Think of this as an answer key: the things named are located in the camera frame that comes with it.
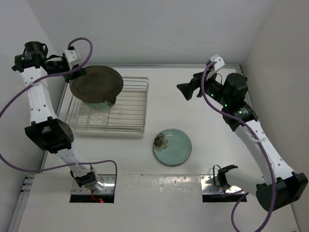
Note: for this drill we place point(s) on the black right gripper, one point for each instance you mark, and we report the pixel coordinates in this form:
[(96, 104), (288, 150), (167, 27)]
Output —
[(188, 89)]

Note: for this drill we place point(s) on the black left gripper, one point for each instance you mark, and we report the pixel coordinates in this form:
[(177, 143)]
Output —
[(74, 75)]

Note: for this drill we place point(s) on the brown round plate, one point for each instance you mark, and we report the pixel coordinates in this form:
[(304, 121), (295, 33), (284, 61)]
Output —
[(99, 84)]

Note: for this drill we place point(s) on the small green floral plate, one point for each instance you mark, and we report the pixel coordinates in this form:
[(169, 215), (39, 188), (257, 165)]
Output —
[(101, 106)]

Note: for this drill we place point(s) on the large green floral plate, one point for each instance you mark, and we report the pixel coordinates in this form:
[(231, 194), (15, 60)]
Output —
[(172, 147)]

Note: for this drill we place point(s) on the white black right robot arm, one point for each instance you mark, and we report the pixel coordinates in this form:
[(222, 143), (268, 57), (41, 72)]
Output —
[(279, 185)]

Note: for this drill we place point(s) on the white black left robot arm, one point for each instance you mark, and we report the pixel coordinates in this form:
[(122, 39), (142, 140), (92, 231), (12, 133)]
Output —
[(46, 130)]

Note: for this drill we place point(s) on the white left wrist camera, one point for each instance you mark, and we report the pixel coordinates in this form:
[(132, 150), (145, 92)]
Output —
[(73, 57)]

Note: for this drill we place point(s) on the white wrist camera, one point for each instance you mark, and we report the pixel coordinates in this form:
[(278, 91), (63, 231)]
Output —
[(216, 63), (73, 57)]

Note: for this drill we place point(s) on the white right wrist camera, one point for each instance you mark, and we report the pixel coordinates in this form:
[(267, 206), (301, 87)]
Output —
[(216, 63)]

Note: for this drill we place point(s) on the wire dish rack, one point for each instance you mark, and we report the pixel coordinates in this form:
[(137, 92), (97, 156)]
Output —
[(127, 118)]

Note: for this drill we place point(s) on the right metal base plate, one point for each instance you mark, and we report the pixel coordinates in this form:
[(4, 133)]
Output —
[(209, 188)]

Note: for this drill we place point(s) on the metal base plate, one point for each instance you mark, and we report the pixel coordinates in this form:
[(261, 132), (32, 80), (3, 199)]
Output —
[(209, 188), (104, 186)]

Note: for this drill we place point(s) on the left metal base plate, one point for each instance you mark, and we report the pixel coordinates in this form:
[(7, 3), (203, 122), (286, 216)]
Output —
[(104, 186)]

